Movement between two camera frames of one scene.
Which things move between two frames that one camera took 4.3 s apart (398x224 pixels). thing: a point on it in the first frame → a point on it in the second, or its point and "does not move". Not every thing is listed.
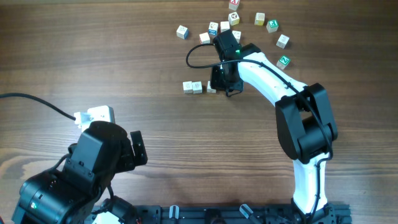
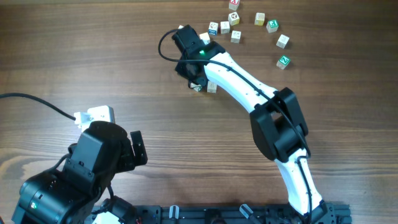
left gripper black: x=127 y=162 does not move
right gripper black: x=215 y=83 → x=201 y=80
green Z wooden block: x=282 y=63 does not move
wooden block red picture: x=209 y=89 does not move
